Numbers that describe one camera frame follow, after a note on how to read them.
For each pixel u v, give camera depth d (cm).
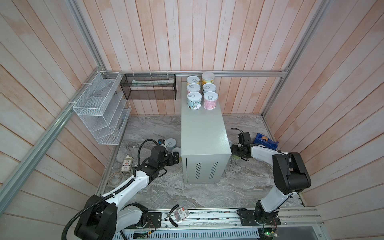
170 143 96
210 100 72
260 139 98
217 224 73
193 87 78
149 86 104
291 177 48
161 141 76
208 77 82
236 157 93
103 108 73
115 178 88
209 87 78
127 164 92
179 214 74
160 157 65
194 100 73
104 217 40
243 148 73
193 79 82
